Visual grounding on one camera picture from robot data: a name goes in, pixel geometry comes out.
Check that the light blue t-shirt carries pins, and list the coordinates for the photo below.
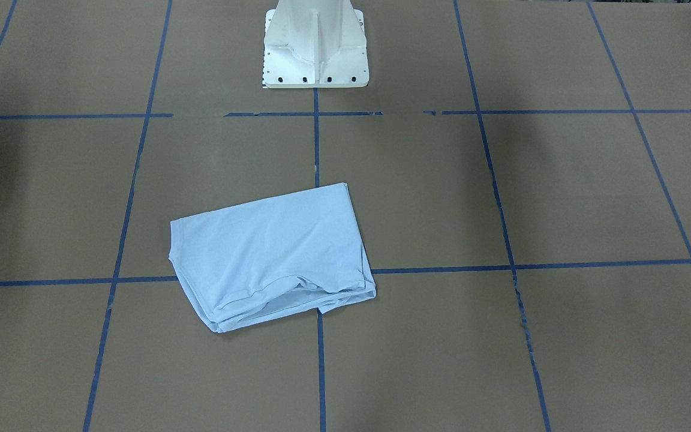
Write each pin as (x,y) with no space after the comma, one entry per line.
(272,258)

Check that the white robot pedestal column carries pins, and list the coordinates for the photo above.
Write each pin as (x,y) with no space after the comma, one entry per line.
(315,44)

